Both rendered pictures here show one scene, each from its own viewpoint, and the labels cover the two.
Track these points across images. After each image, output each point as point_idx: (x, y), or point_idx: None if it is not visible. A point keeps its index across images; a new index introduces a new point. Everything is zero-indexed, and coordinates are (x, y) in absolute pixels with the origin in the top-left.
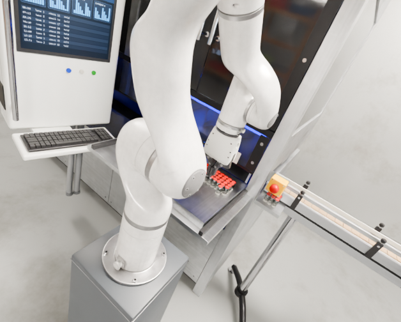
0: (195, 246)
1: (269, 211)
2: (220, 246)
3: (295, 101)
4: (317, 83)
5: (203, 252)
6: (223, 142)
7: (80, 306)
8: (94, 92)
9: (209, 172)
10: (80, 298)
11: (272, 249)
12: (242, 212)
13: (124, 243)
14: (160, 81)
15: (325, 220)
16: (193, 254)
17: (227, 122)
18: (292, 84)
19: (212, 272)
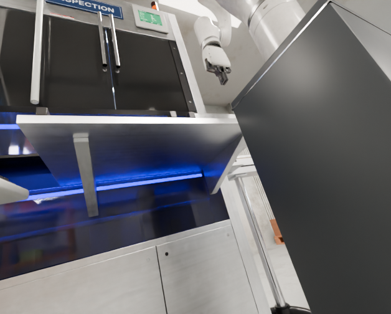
0: (227, 289)
1: (236, 163)
2: (243, 243)
3: (193, 91)
4: (195, 81)
5: (238, 280)
6: (219, 51)
7: None
8: None
9: (225, 76)
10: None
11: (254, 217)
12: (226, 182)
13: (303, 14)
14: None
15: (251, 159)
16: (235, 306)
17: (215, 35)
18: (185, 85)
19: (265, 295)
